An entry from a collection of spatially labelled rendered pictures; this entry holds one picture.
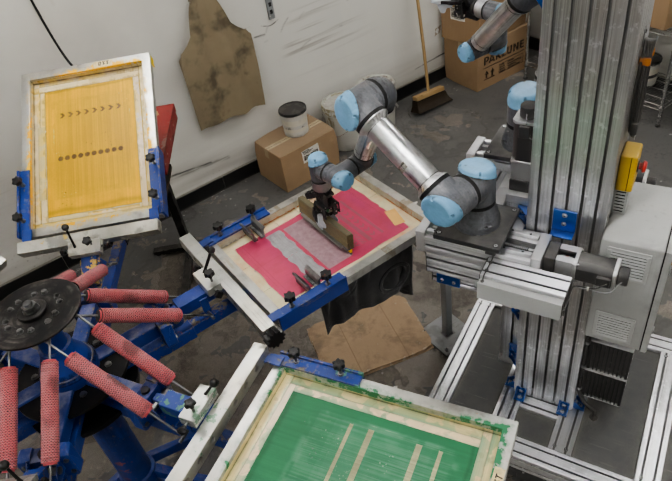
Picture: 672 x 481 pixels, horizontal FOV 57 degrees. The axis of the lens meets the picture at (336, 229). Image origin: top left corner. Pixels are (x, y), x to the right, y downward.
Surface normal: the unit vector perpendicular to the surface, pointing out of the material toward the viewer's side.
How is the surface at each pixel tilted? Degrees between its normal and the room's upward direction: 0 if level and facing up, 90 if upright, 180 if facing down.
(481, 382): 0
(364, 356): 0
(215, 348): 0
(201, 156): 90
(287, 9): 90
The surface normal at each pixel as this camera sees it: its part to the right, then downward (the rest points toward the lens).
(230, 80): 0.11, 0.62
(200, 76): 0.54, 0.45
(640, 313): -0.48, 0.61
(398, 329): -0.14, -0.76
